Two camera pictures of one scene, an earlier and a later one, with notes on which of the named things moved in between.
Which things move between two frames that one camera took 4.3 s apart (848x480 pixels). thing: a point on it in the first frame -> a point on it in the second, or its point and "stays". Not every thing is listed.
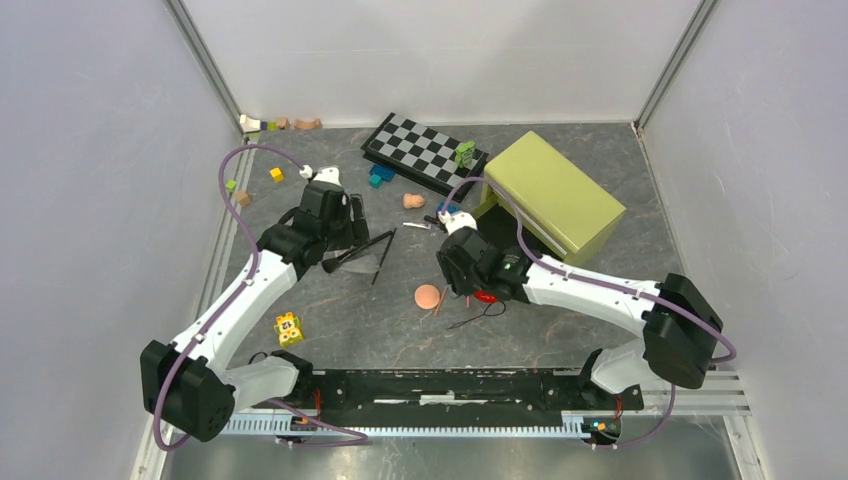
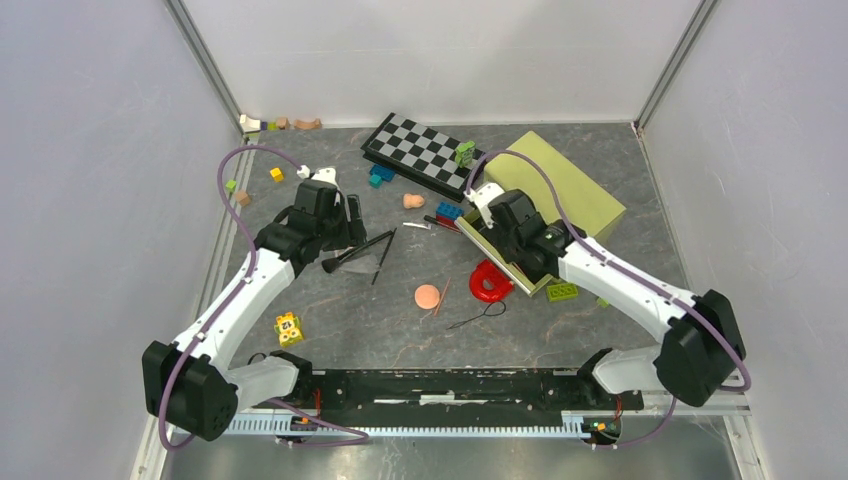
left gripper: [356, 232] stays
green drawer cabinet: [557, 201] stays
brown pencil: [440, 301] stays
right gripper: [459, 286] -> [490, 232]
